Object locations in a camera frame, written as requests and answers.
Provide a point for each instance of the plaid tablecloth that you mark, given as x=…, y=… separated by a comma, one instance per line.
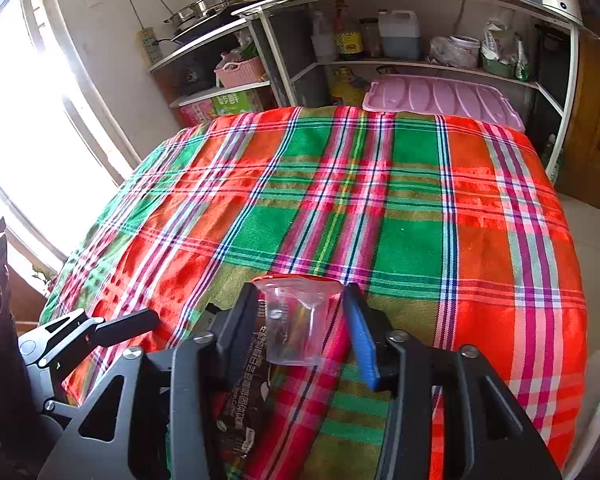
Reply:
x=420, y=185

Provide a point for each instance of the steel steamer pot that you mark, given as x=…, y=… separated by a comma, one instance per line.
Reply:
x=205, y=7

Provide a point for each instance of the clear plastic bottle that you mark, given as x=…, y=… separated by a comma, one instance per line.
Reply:
x=323, y=42

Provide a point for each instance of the yellow cooking oil bottle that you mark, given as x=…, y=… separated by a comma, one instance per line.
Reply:
x=347, y=87

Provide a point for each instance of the white plastic jerrycan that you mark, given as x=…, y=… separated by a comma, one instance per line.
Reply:
x=399, y=37

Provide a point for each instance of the small white shelf rack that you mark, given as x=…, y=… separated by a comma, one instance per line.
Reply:
x=205, y=42

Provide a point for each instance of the dark brown snack wrapper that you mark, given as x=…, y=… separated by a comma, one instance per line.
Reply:
x=245, y=410

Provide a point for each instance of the pink cardboard box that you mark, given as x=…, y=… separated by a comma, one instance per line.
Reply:
x=198, y=111

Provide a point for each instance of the red cap sauce bottle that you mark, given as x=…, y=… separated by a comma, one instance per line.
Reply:
x=349, y=40

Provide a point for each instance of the clear plastic bag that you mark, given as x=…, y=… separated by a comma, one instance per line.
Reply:
x=441, y=52

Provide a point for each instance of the green food packet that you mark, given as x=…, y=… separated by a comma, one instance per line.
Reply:
x=522, y=62

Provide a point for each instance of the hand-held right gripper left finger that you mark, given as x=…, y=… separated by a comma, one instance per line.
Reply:
x=240, y=320

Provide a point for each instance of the clear plastic cup red rim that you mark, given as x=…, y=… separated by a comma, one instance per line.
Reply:
x=300, y=320

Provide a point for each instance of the black induction cooker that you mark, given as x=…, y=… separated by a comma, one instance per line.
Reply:
x=210, y=30

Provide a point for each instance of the beige power strip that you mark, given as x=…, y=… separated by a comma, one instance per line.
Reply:
x=148, y=46

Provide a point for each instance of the window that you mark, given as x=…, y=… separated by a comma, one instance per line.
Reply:
x=30, y=125

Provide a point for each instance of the green plastic basket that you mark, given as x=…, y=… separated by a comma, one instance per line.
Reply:
x=497, y=66

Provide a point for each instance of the storage box with pink lid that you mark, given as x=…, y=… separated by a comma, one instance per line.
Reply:
x=440, y=100

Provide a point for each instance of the green cardboard box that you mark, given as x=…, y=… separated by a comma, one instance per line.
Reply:
x=237, y=102

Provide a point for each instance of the pink plastic basket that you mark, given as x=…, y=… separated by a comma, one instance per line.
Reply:
x=240, y=72

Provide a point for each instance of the glass jar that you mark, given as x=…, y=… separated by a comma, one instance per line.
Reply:
x=370, y=40

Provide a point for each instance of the green glass bottle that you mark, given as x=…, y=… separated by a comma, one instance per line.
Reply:
x=551, y=160

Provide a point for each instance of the white plastic tub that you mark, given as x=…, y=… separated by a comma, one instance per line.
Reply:
x=466, y=52

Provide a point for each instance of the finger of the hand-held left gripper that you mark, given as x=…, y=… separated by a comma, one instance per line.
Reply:
x=62, y=409
x=125, y=325

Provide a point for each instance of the bundle of white bags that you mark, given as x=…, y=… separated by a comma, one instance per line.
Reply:
x=499, y=40

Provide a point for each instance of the wooden door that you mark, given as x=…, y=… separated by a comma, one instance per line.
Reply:
x=595, y=125

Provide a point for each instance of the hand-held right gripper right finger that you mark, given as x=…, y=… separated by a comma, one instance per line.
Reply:
x=361, y=342

